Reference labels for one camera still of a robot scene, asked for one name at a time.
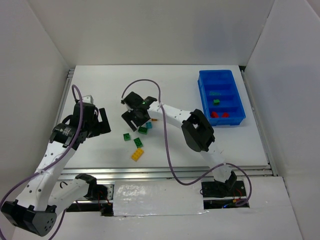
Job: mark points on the red rectangular lego brick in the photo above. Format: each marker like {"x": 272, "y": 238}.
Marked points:
{"x": 225, "y": 115}

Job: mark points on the small light blue lego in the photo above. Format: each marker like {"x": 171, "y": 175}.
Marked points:
{"x": 149, "y": 125}

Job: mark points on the red arch lego brick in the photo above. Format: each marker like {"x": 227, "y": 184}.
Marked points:
{"x": 214, "y": 115}

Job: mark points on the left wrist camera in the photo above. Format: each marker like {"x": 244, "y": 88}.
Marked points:
{"x": 88, "y": 99}

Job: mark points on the white foil tape panel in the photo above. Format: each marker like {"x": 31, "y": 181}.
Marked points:
{"x": 156, "y": 198}

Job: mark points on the teal rectangular lego brick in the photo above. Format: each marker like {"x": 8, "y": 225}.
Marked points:
{"x": 212, "y": 93}

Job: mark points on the yellow lego brick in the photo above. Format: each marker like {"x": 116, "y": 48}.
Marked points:
{"x": 137, "y": 154}

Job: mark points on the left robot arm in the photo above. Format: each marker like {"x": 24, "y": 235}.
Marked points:
{"x": 36, "y": 208}

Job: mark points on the small green lego brick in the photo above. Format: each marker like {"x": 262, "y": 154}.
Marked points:
{"x": 216, "y": 102}

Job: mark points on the aluminium front rail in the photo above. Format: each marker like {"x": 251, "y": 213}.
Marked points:
{"x": 134, "y": 174}

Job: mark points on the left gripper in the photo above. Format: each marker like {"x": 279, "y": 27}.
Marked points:
{"x": 99, "y": 124}

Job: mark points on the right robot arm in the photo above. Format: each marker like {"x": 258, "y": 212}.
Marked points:
{"x": 197, "y": 131}

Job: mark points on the blue divided plastic bin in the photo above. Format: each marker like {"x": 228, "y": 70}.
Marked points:
{"x": 221, "y": 81}

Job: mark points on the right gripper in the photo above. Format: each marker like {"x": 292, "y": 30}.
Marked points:
{"x": 135, "y": 110}

